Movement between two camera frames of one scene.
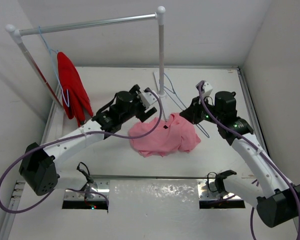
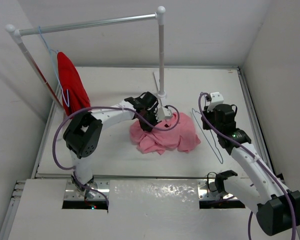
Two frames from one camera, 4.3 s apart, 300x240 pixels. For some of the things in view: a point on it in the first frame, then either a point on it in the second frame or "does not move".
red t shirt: [76, 99] does not move
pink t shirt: [175, 134] does not move
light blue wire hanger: [175, 97] → [221, 162]
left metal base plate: [101, 186] does not move
